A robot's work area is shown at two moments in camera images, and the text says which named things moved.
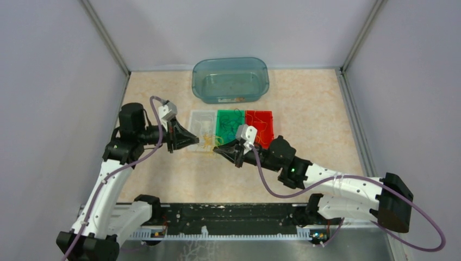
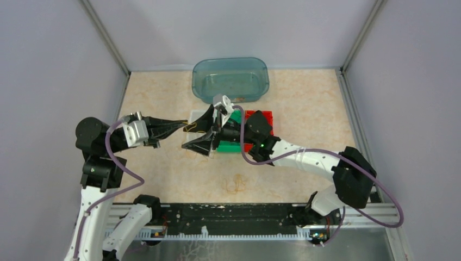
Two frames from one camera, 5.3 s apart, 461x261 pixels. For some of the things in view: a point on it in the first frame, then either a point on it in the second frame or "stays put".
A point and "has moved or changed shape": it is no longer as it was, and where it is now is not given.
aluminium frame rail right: [398, 248] stays put
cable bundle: [208, 142] has moved or changed shape
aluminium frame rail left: [109, 38] stays put
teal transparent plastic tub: [230, 80] stays put
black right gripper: [233, 151] → [201, 144]
